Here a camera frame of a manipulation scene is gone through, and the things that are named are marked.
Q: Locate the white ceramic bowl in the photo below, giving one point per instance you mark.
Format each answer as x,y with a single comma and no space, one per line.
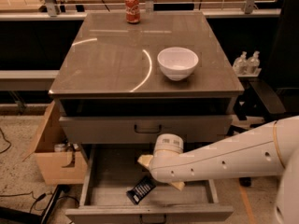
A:
177,63

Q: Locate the open grey middle drawer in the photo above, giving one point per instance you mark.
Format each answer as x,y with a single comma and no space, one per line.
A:
114,171

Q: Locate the grey metal drawer cabinet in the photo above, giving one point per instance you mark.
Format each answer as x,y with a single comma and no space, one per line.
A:
112,71

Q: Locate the black metal floor stand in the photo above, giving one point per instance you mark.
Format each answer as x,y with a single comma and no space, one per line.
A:
29,217

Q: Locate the closed grey top drawer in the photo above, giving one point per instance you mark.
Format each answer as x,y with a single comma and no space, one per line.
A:
143,130

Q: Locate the right clear sanitizer bottle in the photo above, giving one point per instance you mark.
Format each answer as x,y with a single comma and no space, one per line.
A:
253,62

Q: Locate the white jar in box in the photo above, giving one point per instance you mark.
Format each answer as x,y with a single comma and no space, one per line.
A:
60,148

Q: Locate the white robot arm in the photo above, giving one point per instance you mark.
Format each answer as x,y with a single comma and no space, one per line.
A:
270,149

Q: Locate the red coca-cola can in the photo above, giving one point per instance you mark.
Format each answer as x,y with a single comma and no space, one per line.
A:
132,11

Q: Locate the brown cardboard box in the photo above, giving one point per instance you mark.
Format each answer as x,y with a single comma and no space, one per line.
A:
56,167

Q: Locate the black office chair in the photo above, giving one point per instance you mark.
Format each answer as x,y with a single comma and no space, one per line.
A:
275,93

